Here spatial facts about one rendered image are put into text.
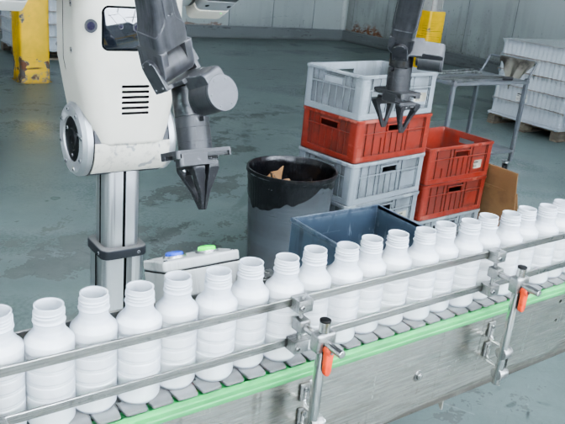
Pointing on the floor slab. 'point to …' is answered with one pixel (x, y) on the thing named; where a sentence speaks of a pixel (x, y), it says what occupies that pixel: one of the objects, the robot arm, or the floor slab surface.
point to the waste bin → (283, 200)
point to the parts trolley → (476, 99)
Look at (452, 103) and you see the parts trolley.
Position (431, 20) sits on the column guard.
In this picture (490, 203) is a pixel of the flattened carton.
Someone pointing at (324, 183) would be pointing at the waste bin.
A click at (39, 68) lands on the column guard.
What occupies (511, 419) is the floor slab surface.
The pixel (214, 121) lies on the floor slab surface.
